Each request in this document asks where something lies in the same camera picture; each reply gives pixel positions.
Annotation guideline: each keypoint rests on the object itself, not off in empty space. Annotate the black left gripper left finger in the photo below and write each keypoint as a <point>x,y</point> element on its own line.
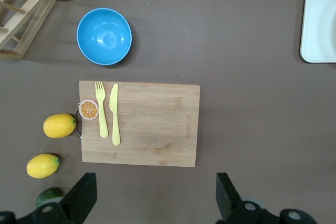
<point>78,197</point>

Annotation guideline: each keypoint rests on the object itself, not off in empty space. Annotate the wooden cutting board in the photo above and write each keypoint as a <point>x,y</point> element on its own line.
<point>157,124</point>

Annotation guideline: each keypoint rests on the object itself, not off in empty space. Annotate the cream bear print tray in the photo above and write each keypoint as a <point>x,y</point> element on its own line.
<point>311,24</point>

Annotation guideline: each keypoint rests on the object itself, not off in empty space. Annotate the blue bowl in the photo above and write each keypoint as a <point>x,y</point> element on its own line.
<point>103,36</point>

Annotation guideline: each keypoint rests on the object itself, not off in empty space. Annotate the brown table cover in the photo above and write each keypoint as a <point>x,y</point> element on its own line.
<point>236,51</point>

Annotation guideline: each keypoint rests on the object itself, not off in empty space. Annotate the yellow lemon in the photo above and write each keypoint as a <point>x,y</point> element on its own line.
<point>59,126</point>
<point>42,166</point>

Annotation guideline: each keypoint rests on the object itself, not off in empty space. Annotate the yellow plastic fork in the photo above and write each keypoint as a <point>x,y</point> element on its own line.
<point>103,121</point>

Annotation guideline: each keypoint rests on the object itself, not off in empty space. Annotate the yellow plastic knife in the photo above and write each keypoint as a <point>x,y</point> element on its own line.
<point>115,119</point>

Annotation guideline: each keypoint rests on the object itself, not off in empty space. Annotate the dark green lime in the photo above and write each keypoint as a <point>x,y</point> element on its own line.
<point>48,195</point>

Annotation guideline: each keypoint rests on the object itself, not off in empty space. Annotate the wooden cup rack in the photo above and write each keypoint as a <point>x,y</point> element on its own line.
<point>39,16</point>

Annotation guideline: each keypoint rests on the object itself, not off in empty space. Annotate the orange slice toy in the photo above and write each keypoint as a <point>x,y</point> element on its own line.
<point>88,109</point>

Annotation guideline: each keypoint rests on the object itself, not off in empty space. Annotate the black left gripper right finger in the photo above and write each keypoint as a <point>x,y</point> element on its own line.
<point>228,203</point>

